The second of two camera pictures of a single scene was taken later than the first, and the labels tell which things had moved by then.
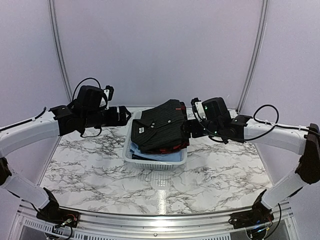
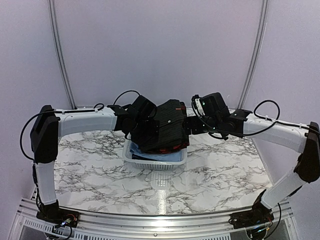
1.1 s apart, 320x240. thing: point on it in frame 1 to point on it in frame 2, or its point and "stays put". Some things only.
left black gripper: x=122 y=121 to x=153 y=130
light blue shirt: x=175 y=156 stays put
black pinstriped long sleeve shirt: x=162 y=127 stays put
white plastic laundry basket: x=146 y=164 stays put
